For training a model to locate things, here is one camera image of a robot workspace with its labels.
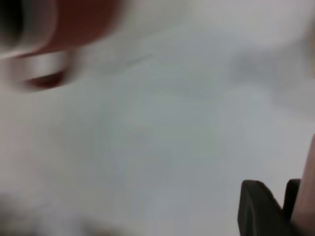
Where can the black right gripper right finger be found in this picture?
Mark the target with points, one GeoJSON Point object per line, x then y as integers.
{"type": "Point", "coordinates": [291, 194]}

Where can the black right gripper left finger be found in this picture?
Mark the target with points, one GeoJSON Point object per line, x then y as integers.
{"type": "Point", "coordinates": [258, 214]}

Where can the red ceramic mug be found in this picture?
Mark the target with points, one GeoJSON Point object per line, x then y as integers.
{"type": "Point", "coordinates": [81, 22]}

